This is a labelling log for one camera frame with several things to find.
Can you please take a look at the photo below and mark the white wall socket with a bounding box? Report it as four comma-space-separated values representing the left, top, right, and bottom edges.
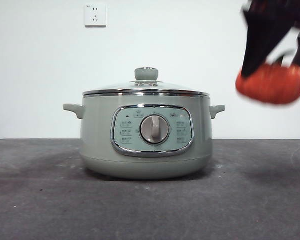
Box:
84, 3, 107, 28

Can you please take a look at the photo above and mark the glass lid with green knob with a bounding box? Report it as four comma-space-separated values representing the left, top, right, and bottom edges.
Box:
82, 66, 210, 97

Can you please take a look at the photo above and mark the pale green electric cooking pot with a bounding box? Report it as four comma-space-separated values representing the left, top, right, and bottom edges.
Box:
62, 91, 226, 181

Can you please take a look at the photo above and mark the orange pumpkin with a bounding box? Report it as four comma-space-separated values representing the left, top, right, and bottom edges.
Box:
235, 49, 300, 105

